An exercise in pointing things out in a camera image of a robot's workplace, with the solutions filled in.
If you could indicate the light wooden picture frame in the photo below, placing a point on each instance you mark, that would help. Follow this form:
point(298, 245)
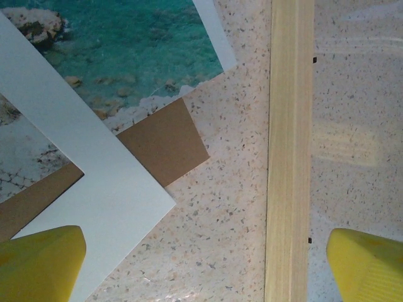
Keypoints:
point(289, 141)

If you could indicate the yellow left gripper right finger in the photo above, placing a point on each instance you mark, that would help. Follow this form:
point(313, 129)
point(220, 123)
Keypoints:
point(368, 270)

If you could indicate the seaside cliff photo print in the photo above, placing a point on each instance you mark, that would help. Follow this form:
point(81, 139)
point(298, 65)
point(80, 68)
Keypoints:
point(126, 47)

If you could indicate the brown backing board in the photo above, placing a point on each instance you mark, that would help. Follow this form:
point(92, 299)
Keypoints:
point(163, 141)

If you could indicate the white mat board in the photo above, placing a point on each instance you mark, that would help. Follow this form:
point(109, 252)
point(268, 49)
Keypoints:
point(94, 157)

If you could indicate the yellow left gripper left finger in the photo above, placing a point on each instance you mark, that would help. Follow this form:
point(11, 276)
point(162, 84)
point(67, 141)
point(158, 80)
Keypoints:
point(41, 267)

